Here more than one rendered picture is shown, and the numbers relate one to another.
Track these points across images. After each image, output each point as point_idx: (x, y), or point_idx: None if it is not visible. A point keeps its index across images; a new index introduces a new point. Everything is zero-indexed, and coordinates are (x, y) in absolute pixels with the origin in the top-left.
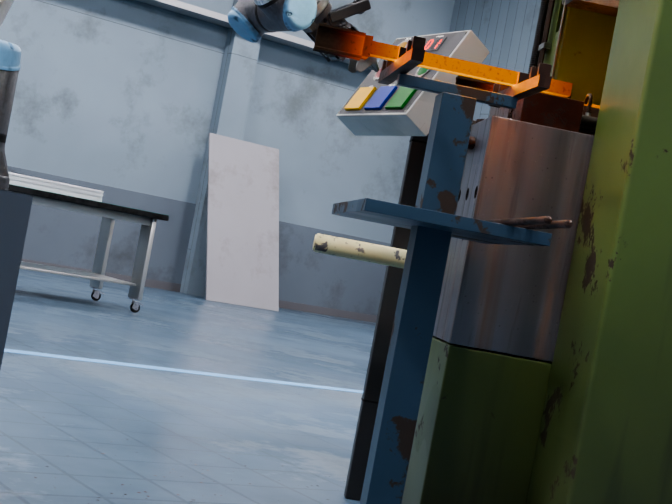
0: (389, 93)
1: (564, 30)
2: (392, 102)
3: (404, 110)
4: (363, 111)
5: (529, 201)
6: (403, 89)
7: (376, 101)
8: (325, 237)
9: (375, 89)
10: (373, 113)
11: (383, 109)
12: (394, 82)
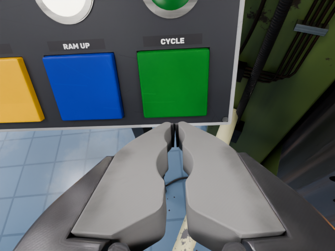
0: (114, 80)
1: None
2: (161, 106)
3: (218, 117)
4: (65, 123)
5: None
6: (163, 67)
7: (91, 104)
8: (190, 249)
9: (23, 62)
10: (109, 126)
11: (135, 116)
12: (77, 36)
